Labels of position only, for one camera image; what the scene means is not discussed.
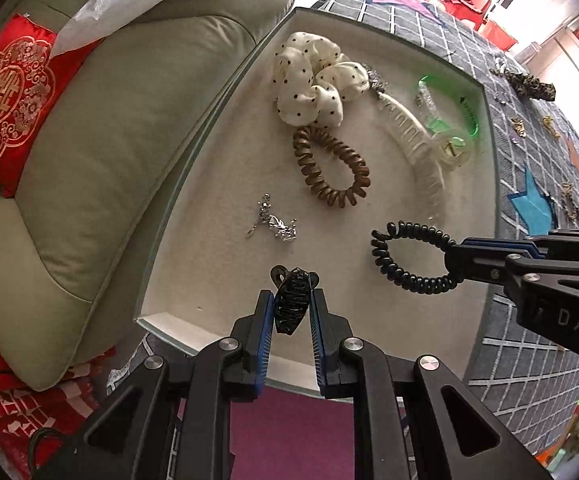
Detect white dotted scrunchie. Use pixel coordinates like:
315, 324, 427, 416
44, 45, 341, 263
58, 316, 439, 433
272, 31, 371, 127

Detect leopard print scrunchie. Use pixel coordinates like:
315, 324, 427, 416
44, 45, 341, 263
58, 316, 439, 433
504, 71, 557, 102

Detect red plastic bucket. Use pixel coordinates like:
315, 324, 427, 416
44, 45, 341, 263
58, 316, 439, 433
482, 22, 517, 51

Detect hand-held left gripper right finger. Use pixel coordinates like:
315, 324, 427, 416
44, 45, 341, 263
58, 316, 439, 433
309, 287, 555, 480

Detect green translucent bangle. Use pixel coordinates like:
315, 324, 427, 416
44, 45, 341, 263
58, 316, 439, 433
416, 75, 481, 138

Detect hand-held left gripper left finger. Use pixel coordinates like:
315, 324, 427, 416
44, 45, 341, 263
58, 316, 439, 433
67, 290, 276, 480

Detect white flocked jewelry tray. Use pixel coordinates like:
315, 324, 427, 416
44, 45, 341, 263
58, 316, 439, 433
134, 6, 500, 401

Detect clear plastic hair claw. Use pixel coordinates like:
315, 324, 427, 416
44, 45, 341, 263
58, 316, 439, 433
375, 90, 475, 223

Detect silver rhinestone hair clip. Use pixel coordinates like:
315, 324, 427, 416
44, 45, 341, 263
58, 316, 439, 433
362, 62, 389, 93

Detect silver leaf brooch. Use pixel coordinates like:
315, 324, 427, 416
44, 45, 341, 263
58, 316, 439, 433
246, 193, 299, 243

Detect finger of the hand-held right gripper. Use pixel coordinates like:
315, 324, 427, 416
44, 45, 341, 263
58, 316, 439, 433
456, 227, 579, 257
443, 250, 579, 297

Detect black cable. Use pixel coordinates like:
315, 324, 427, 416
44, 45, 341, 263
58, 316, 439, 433
28, 427, 73, 480

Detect brown spiral hair tie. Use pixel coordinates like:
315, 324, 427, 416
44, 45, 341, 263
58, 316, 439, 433
292, 125, 371, 209

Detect black spiral hair tie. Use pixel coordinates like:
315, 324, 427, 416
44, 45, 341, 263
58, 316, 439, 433
371, 220, 457, 295

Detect black hair claw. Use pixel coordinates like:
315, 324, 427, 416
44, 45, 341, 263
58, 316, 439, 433
270, 267, 320, 337

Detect beige leather sofa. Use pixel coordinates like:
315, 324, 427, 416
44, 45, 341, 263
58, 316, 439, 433
0, 0, 297, 393

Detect red embroidered cushion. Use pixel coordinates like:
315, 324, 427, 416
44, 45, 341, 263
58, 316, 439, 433
0, 12, 105, 198

